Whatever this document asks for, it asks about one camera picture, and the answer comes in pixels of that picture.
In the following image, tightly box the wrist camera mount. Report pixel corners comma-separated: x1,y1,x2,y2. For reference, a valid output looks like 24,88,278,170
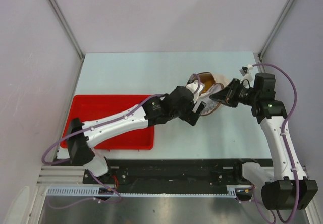
185,80,204,103
239,64,253,83

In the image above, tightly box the beige mesh laundry bag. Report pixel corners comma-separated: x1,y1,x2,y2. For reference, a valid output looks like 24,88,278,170
187,73,229,116

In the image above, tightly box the white slotted cable duct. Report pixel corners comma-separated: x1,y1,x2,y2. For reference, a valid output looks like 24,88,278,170
46,186,236,198

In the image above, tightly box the right aluminium corner post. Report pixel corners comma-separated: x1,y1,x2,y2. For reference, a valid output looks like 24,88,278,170
257,0,296,61

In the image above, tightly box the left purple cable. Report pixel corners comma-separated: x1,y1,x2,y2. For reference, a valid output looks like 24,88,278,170
41,73,202,209

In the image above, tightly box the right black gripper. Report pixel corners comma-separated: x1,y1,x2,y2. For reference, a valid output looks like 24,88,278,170
209,78,259,108

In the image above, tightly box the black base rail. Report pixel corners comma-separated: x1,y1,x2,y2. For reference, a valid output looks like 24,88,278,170
51,159,275,187

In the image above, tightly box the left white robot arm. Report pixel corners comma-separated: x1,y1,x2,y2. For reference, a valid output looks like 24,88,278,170
65,82,206,184

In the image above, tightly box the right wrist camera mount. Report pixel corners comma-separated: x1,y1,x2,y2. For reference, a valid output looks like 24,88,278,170
239,64,253,83

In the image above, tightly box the left aluminium corner post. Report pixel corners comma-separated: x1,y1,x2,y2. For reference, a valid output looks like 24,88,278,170
47,0,85,61

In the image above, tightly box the aluminium corner post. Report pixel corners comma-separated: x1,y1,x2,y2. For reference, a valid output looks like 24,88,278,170
257,0,296,61
47,0,85,61

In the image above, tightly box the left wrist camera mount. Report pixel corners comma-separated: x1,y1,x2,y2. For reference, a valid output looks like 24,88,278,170
185,80,204,103

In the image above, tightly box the brown bra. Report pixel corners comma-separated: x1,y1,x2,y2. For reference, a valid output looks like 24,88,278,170
198,72,216,93

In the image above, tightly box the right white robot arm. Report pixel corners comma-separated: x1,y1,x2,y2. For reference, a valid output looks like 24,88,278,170
210,73,318,210

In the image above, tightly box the red plastic tray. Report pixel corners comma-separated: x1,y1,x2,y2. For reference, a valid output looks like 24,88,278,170
63,95,154,150

